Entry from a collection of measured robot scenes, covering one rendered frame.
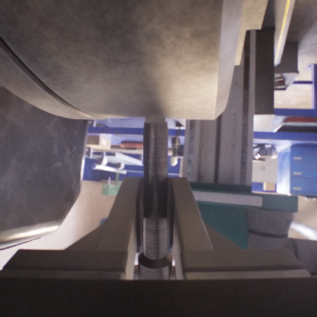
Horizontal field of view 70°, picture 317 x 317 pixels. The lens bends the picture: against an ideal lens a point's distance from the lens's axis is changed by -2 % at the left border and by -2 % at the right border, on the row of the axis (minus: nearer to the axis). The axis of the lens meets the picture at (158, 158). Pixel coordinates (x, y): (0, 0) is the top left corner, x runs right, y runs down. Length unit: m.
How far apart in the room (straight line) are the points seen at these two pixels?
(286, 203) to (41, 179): 0.84
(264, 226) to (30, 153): 0.84
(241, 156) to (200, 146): 0.22
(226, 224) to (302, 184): 1.13
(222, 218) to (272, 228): 0.25
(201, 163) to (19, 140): 1.04
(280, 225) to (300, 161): 1.23
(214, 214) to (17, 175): 0.96
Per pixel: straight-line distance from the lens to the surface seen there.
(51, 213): 0.34
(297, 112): 2.02
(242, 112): 1.22
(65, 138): 0.35
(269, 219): 0.96
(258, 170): 6.87
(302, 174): 2.15
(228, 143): 1.23
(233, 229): 1.13
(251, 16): 0.21
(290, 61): 2.29
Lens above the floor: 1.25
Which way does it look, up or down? 6 degrees down
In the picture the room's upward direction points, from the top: 175 degrees counter-clockwise
